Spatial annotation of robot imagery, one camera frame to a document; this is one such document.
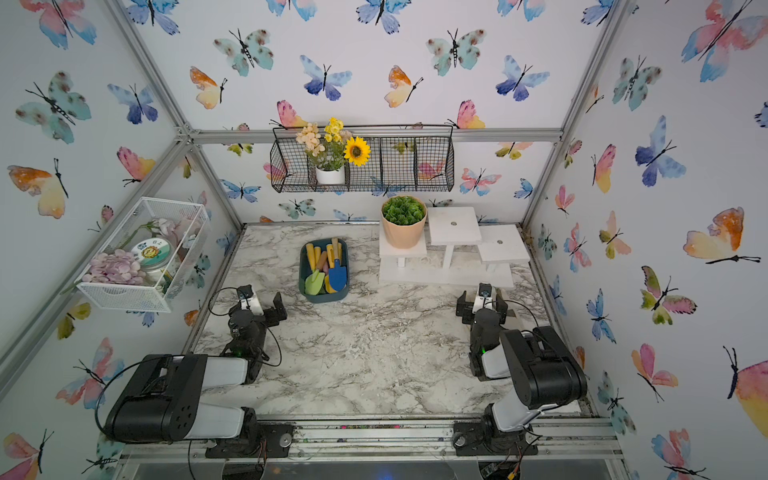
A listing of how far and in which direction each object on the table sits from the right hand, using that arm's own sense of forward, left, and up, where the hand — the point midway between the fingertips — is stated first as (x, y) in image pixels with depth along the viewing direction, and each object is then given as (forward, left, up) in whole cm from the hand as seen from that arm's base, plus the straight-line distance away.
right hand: (486, 292), depth 90 cm
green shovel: (+5, +54, -5) cm, 54 cm away
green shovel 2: (+17, +48, -6) cm, 51 cm away
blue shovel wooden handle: (+8, +47, -6) cm, 48 cm away
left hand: (-4, +65, +1) cm, 66 cm away
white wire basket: (+3, +83, +22) cm, 85 cm away
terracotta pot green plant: (+11, +25, +18) cm, 33 cm away
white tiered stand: (+22, +5, -8) cm, 24 cm away
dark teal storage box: (-1, +48, -6) cm, 49 cm away
